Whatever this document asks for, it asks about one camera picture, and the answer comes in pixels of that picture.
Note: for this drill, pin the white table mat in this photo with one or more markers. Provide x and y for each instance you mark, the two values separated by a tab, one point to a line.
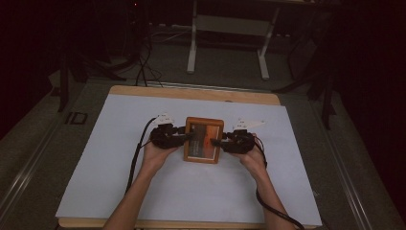
198	188

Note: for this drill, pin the person's left hand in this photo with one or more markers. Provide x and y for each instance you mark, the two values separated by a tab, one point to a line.
156	156

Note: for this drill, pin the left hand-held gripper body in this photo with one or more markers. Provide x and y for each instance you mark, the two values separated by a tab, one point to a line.
164	135

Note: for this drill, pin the white metal desk frame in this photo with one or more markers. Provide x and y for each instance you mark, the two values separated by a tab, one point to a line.
230	27

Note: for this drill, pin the wooden picture frame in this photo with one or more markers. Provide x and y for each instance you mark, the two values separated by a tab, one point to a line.
204	140

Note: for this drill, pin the person's right hand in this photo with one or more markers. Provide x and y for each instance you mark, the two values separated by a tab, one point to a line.
253	159

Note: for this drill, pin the black metal stand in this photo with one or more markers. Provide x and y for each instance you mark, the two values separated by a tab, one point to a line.
325	99
63	83

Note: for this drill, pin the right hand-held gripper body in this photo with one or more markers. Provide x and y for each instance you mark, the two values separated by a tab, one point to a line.
239	142

